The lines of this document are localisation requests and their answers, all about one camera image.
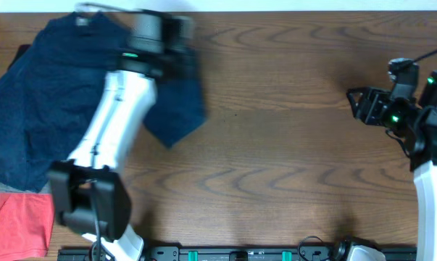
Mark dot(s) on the black mounting rail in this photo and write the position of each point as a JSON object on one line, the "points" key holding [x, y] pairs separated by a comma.
{"points": [[173, 253]]}

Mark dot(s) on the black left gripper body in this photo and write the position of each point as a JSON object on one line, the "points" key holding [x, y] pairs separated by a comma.
{"points": [[184, 63]]}

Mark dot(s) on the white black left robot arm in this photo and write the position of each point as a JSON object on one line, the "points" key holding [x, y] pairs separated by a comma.
{"points": [[87, 191]]}

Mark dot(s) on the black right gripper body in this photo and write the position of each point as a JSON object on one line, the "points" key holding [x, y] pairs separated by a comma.
{"points": [[376, 103]]}

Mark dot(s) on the navy blue shorts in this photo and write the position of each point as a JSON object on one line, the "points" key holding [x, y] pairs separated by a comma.
{"points": [[50, 93]]}

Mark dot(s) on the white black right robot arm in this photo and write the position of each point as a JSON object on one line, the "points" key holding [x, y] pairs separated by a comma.
{"points": [[413, 123]]}

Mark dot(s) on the red cloth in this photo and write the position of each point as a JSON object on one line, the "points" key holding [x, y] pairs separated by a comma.
{"points": [[26, 222]]}

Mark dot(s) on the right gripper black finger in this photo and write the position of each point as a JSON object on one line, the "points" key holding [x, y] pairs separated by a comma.
{"points": [[353, 93], [355, 106]]}

